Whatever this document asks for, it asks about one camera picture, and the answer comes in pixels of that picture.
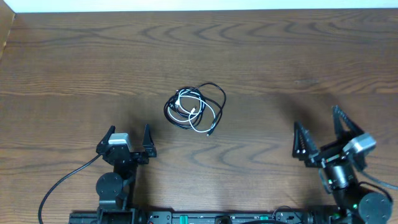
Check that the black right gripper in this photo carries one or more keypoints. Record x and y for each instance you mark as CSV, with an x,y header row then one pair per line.
x,y
331,152

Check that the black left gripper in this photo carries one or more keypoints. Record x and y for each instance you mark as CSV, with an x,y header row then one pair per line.
x,y
150,149

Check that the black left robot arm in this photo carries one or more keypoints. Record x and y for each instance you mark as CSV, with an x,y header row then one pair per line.
x,y
116,188

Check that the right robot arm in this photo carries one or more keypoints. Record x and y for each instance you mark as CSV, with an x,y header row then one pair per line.
x,y
359,197

